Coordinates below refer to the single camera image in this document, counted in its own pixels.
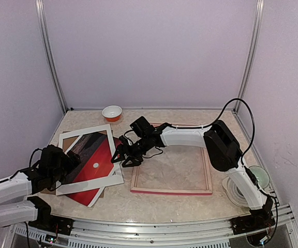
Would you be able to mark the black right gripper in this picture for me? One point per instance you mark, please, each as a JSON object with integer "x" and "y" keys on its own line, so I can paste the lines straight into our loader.
{"x": 122, "y": 149}

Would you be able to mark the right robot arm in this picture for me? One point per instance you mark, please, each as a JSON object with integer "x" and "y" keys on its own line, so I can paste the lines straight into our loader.
{"x": 222, "y": 147}

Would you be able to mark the orange white bowl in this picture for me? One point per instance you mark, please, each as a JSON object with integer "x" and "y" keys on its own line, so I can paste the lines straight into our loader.
{"x": 112, "y": 113}

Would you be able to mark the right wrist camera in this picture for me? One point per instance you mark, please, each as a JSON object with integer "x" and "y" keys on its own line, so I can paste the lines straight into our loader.
{"x": 125, "y": 140}

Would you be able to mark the red dark sunset photo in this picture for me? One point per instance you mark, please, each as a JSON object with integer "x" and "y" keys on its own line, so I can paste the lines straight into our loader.
{"x": 87, "y": 182}

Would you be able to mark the left aluminium corner post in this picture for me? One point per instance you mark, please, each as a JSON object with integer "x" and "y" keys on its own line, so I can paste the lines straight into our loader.
{"x": 49, "y": 55}

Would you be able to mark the aluminium corner post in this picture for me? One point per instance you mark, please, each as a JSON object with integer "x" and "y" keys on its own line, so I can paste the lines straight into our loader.
{"x": 252, "y": 47}
{"x": 49, "y": 55}

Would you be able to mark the aluminium front rail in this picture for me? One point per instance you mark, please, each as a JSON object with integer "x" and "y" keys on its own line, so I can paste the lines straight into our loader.
{"x": 210, "y": 233}

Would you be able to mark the white mat board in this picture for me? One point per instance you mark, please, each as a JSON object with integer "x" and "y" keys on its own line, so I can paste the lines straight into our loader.
{"x": 79, "y": 132}

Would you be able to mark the green ceramic bowl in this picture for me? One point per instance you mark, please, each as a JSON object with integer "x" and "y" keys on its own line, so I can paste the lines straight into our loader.
{"x": 261, "y": 176}

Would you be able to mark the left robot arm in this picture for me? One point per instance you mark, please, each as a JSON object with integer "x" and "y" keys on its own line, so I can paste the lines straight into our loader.
{"x": 19, "y": 202}

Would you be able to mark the pink wooden picture frame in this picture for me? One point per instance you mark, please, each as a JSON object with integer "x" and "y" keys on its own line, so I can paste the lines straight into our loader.
{"x": 208, "y": 191}

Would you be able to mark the right aluminium corner post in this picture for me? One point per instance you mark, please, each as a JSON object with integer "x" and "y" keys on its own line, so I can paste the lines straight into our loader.
{"x": 252, "y": 47}

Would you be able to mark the brown cardboard backing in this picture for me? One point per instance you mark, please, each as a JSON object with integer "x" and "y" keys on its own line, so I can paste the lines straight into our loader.
{"x": 95, "y": 155}

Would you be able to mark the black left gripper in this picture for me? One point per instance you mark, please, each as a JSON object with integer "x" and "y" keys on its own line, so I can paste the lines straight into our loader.
{"x": 76, "y": 160}

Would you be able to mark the white swirl plate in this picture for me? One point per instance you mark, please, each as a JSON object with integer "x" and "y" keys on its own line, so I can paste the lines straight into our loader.
{"x": 234, "y": 191}

